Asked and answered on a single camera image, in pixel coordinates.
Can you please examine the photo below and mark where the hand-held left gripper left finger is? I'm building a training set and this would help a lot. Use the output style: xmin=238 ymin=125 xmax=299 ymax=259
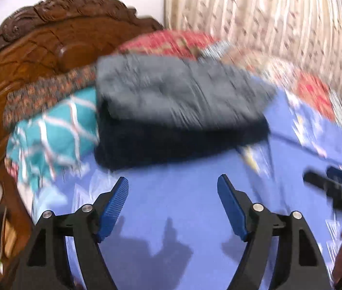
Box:
xmin=11 ymin=177 xmax=129 ymax=290

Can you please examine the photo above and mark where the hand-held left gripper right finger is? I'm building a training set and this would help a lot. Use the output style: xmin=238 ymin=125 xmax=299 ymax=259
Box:
xmin=217 ymin=174 xmax=333 ymax=290

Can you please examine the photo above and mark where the grey puffer jacket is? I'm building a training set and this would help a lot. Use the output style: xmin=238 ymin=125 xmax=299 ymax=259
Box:
xmin=94 ymin=53 xmax=277 ymax=127

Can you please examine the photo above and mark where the blue printed bedsheet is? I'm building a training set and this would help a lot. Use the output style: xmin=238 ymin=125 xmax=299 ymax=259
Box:
xmin=32 ymin=75 xmax=342 ymax=290

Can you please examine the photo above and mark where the folded navy garment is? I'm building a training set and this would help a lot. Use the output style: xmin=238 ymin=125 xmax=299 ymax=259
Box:
xmin=94 ymin=116 xmax=271 ymax=171

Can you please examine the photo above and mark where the teal patterned pillow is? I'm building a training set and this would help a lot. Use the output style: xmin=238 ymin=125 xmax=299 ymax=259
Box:
xmin=6 ymin=87 xmax=100 ymax=192

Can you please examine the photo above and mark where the small tan box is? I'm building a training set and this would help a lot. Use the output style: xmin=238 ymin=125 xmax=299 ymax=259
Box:
xmin=3 ymin=217 xmax=18 ymax=259

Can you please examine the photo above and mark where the brown patterned pillow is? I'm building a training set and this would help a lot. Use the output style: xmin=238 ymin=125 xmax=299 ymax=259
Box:
xmin=3 ymin=65 xmax=97 ymax=130

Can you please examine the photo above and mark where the beige leaf print curtain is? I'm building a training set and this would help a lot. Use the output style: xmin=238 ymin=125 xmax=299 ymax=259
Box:
xmin=163 ymin=0 xmax=342 ymax=103

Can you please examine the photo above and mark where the red patchwork quilt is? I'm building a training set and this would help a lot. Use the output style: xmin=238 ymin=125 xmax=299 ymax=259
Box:
xmin=118 ymin=29 xmax=342 ymax=127

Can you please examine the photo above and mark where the carved wooden headboard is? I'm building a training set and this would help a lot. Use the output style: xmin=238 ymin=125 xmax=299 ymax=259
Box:
xmin=0 ymin=0 xmax=164 ymax=227

